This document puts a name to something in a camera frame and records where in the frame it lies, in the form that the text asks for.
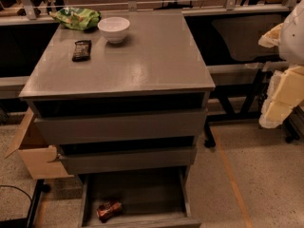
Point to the grey open bottom drawer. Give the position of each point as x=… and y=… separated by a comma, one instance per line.
x=150, y=198

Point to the grey middle drawer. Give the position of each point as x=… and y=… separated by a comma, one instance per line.
x=128, y=160

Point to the grey top drawer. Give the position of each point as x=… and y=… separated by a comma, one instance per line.
x=122, y=128

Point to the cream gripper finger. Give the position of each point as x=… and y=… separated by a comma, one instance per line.
x=271, y=38
x=284, y=93

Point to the metal railing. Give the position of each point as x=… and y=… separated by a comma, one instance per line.
x=152, y=2

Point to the white bowl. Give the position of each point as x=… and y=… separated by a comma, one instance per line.
x=114, y=29

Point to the dark snack bar wrapper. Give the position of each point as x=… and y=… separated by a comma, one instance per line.
x=82, y=51

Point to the brown cardboard box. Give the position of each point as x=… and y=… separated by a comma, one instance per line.
x=39, y=158

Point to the grey drawer cabinet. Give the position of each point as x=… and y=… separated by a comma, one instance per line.
x=157, y=68

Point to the green chip bag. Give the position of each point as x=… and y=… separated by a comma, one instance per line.
x=77, y=18

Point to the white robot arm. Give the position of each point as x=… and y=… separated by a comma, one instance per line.
x=291, y=42

